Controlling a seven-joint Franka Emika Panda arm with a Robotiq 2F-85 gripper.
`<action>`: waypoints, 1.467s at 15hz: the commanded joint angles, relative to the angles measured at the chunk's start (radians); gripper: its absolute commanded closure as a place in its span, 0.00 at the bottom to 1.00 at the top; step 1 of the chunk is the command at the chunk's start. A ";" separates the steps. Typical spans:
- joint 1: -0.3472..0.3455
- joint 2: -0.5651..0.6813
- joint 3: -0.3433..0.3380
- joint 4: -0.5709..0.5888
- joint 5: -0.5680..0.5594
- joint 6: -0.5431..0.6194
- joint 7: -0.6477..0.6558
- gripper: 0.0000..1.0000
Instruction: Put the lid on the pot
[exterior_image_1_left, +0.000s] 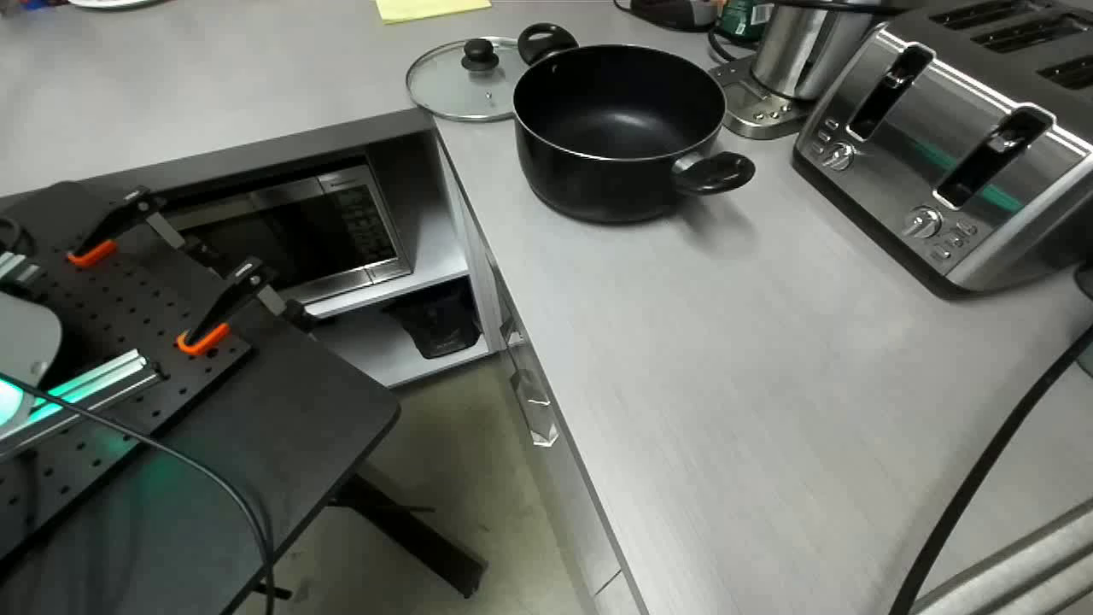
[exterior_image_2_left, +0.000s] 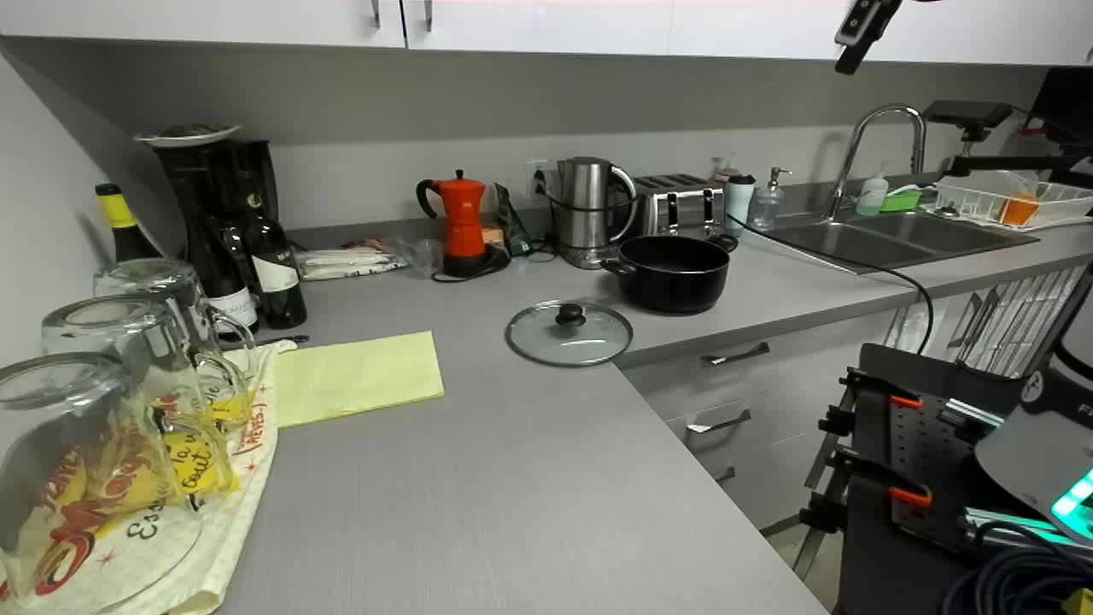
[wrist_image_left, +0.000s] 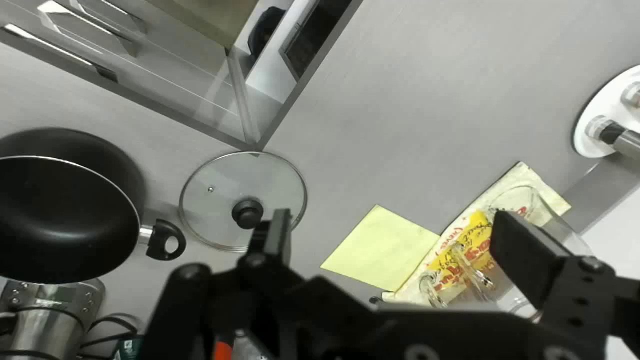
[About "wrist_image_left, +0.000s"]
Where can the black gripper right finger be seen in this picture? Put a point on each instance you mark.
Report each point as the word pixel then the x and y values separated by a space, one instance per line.
pixel 527 261

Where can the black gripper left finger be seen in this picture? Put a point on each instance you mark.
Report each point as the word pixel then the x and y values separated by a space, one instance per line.
pixel 272 236

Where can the glass lid with black knob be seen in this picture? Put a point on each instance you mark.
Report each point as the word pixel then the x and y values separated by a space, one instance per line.
pixel 220 192

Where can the black cooking pot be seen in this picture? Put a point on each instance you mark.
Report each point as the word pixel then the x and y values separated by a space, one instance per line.
pixel 61 213

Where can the clear drinking glasses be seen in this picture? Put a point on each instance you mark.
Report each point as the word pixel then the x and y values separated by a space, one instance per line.
pixel 461 246

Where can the yellow cloth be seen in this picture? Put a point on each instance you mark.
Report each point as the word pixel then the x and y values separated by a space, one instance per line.
pixel 383 249

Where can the white plate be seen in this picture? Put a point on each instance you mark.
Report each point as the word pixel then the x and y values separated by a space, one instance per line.
pixel 597 106

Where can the steel electric kettle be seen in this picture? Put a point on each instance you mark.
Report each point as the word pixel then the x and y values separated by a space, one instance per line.
pixel 46 320

